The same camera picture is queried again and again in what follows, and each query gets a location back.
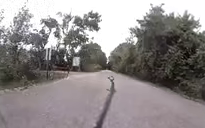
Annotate small grey object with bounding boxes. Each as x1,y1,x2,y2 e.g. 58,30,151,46
106,75,116,93

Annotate white sign board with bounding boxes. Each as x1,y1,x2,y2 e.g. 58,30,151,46
72,56,81,72

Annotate sign on pole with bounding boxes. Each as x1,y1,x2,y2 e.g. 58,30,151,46
44,46,53,81

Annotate grey asphalt road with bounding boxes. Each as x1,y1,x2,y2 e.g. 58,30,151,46
0,69,205,128

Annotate trees and bushes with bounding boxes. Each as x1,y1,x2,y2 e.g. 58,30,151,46
0,4,108,88
108,3,205,101

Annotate grass verge with stones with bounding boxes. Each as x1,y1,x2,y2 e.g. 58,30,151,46
0,77,51,96

